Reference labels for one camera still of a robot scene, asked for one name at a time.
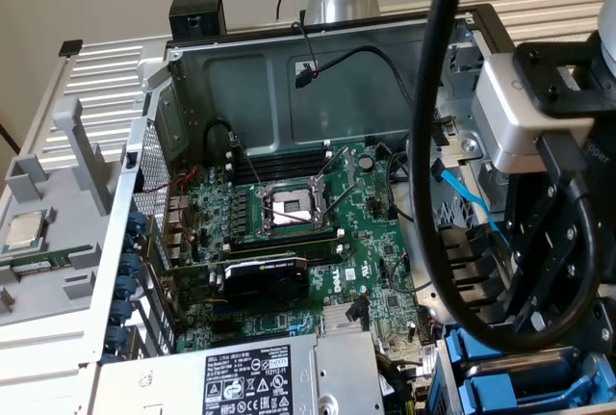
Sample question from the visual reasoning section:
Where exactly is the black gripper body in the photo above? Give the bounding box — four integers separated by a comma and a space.
509, 114, 616, 262

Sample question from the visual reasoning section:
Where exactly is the hard disk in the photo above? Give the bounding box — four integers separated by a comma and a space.
445, 325, 586, 387

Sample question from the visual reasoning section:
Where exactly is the empty blue disk carrier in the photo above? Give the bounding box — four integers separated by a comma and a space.
454, 369, 616, 415

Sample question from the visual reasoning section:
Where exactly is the grey metal disk bay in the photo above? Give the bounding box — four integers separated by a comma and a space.
435, 318, 616, 415

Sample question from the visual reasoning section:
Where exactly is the black plastic fan shroud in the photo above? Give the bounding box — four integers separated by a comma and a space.
435, 221, 521, 324

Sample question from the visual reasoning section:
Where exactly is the grey metal drive cage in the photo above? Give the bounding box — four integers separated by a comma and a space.
432, 19, 516, 223

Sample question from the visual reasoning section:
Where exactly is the green Dell motherboard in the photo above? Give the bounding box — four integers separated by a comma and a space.
163, 143, 444, 373

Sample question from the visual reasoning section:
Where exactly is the thin metal locking lever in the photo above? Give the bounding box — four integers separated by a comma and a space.
321, 178, 357, 223
239, 140, 265, 193

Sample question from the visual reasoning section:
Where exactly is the metal socket cover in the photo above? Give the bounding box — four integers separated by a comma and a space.
310, 144, 356, 195

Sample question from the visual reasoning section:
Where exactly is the silver finned heat sink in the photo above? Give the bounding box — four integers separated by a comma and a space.
321, 306, 370, 334

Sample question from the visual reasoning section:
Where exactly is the black RAM slot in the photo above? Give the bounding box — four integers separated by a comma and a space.
225, 159, 333, 180
230, 147, 333, 166
225, 226, 346, 248
228, 240, 346, 263

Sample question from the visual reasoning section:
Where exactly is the metal CPU socket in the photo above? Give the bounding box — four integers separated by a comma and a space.
257, 176, 338, 238

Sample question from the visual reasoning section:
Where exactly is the black graphics card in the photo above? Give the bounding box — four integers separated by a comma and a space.
161, 253, 312, 313

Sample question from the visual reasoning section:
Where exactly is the silver power supply unit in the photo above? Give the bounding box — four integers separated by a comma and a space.
93, 330, 386, 415

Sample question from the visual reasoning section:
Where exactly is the open metal PC case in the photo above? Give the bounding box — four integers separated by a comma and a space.
79, 3, 616, 415

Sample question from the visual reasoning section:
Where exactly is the black plastic box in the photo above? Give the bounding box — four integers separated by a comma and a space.
168, 0, 227, 41

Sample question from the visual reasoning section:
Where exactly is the grey plastic parts rack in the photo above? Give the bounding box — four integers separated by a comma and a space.
0, 96, 129, 327

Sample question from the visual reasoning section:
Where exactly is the green RAM stick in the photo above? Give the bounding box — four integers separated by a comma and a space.
0, 241, 95, 276

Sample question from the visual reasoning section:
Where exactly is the silver CPU chip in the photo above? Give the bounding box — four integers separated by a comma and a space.
2, 210, 57, 255

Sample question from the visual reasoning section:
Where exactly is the blue flat SATA wire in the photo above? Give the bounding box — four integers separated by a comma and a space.
430, 159, 511, 247

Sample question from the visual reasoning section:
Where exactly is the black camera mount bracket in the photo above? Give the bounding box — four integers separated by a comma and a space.
512, 32, 616, 120

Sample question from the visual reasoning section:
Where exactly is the long black wire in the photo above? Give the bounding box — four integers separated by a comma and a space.
384, 143, 424, 226

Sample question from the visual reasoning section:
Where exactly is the small red black wire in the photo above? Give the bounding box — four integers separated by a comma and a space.
388, 250, 410, 291

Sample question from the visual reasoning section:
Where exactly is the yellow black wire bundle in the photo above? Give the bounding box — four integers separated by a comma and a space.
377, 351, 429, 415

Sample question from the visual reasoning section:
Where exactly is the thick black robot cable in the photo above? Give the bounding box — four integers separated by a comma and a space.
412, 0, 603, 354

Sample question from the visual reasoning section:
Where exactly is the thick black wire with plug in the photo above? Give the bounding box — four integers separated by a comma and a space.
348, 295, 371, 334

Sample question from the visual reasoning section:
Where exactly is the thin black purple wire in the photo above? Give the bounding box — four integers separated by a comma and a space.
293, 22, 321, 77

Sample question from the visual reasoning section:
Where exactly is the black looped wire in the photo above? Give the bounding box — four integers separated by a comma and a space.
204, 118, 242, 156

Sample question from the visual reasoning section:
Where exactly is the thin red wire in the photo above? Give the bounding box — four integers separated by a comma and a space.
143, 167, 199, 195

